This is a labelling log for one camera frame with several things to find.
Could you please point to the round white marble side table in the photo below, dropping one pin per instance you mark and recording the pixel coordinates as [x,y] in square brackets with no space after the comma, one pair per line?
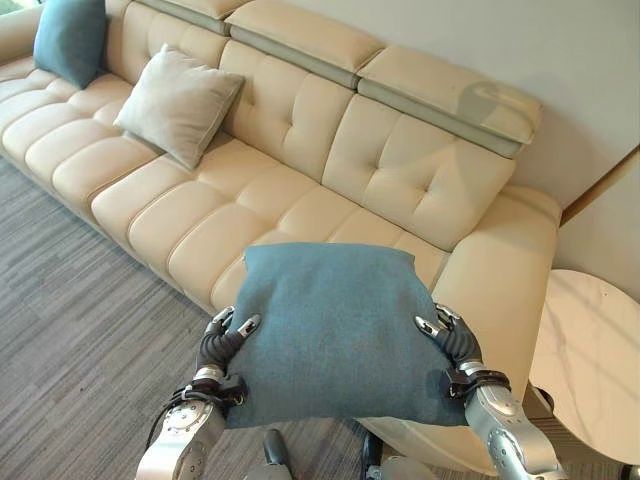
[587,370]

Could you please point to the cream leather sofa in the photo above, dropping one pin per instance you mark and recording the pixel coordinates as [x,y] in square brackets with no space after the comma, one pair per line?
[310,165]

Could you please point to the large teal fabric cushion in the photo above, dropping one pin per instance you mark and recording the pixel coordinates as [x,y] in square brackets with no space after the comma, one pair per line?
[335,345]

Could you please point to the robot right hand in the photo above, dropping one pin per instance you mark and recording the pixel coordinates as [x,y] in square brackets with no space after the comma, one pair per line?
[457,340]

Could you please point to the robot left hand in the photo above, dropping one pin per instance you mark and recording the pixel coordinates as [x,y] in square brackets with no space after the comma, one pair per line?
[220,345]

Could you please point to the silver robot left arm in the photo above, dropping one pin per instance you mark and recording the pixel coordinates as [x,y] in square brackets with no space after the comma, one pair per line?
[182,430]

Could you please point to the beige fabric cushion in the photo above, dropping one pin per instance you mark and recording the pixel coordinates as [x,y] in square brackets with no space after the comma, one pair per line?
[180,105]

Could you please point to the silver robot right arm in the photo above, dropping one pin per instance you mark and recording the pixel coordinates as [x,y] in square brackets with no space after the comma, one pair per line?
[500,425]

